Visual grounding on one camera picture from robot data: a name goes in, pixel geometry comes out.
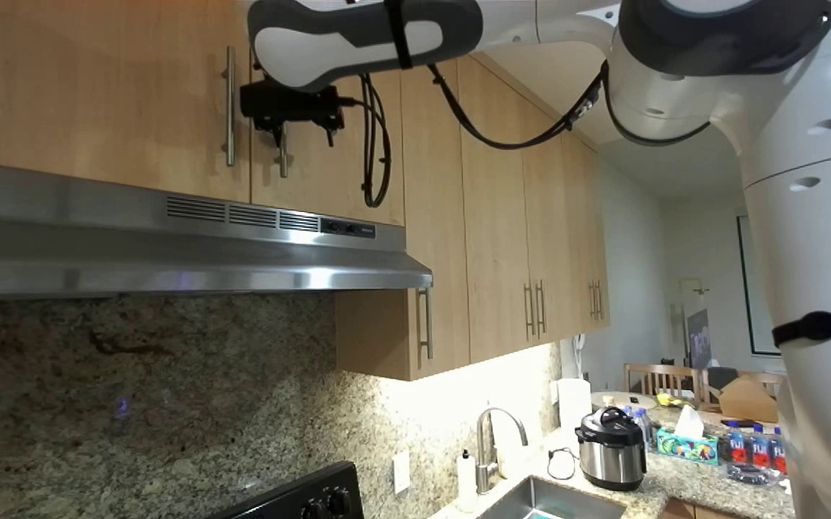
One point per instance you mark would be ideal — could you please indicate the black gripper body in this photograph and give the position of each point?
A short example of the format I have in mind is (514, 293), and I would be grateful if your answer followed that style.
(276, 103)

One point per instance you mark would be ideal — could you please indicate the light wood cabinet door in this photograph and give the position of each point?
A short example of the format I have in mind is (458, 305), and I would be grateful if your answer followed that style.
(318, 173)
(87, 88)

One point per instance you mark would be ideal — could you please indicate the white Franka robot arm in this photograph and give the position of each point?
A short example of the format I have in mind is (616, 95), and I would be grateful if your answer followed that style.
(820, 240)

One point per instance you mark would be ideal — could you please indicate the wood cabinet side panel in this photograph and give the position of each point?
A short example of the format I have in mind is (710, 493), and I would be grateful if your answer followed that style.
(374, 333)

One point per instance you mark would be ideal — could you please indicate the stainless steel range hood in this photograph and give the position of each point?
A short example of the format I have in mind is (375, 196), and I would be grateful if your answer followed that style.
(146, 250)

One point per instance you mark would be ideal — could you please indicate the black stove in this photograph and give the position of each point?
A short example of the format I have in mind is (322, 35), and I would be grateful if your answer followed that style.
(309, 501)

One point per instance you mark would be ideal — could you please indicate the steel kitchen faucet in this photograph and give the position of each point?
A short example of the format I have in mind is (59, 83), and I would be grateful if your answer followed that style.
(486, 463)

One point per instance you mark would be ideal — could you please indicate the white soap bottle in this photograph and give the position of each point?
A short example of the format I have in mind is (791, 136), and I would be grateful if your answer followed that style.
(466, 476)

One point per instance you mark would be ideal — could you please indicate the white paper towel roll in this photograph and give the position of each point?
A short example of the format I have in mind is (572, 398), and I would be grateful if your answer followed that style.
(576, 404)

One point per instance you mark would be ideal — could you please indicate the wooden chair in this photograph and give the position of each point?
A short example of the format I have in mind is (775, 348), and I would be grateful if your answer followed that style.
(638, 379)

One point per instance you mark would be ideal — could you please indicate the steel kitchen sink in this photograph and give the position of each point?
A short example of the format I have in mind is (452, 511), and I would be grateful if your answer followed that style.
(550, 503)

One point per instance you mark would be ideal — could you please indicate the steel black pressure cooker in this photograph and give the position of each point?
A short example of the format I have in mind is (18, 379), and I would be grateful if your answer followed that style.
(611, 457)

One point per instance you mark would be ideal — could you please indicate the dark upright panel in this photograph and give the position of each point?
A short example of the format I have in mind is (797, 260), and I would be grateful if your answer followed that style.
(697, 342)

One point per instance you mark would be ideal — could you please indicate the green tissue box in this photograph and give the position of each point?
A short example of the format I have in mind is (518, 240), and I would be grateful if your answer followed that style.
(686, 447)

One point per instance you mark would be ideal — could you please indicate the plastic water bottle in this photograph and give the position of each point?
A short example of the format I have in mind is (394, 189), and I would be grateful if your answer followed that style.
(761, 454)
(781, 454)
(736, 452)

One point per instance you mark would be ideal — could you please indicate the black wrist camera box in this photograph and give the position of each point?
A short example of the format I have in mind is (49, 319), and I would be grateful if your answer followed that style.
(318, 104)

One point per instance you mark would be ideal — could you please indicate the white wall outlet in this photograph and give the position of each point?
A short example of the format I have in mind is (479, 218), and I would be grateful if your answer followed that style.
(401, 473)

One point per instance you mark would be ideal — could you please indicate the white wall board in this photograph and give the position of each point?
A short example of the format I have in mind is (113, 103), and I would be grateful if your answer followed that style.
(761, 289)

